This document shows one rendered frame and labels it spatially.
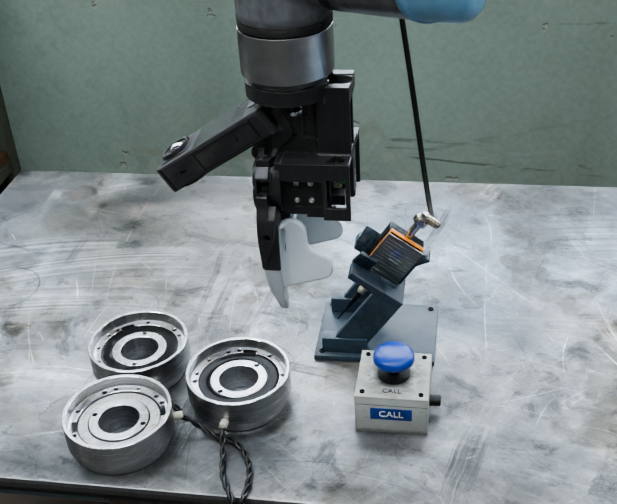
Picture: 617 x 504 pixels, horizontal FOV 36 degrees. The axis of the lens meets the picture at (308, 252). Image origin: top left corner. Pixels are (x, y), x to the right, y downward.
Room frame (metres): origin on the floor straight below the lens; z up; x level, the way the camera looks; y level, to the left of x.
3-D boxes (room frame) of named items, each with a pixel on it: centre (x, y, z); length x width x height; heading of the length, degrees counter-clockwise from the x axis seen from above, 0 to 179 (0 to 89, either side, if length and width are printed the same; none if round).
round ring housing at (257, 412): (0.75, 0.08, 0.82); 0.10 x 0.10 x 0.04
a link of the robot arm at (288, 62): (0.72, 0.01, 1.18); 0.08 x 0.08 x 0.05
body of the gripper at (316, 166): (0.72, 0.00, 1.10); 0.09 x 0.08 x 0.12; 79
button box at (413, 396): (0.72, -0.08, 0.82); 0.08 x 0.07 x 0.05; 79
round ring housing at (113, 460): (0.70, 0.19, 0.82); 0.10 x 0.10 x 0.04
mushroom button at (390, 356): (0.72, -0.08, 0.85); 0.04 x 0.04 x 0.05
